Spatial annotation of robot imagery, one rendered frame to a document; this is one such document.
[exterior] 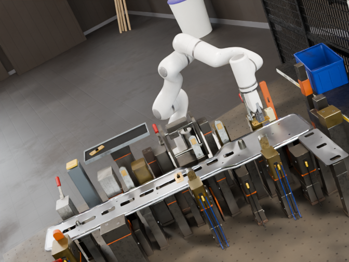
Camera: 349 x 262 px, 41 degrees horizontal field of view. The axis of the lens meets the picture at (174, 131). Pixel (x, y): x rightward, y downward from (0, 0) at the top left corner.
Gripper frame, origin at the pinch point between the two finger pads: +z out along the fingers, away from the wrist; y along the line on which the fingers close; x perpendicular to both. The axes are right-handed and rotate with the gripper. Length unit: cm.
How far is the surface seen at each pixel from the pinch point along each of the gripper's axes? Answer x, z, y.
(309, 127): 18.3, 11.4, 8.9
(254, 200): -19.1, 27.8, 19.5
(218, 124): -17.7, 2.0, -14.6
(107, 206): -84, 12, -4
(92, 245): -99, 24, 2
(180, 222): -55, 32, 6
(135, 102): -68, 112, -393
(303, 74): 30.5, -3.6, -14.0
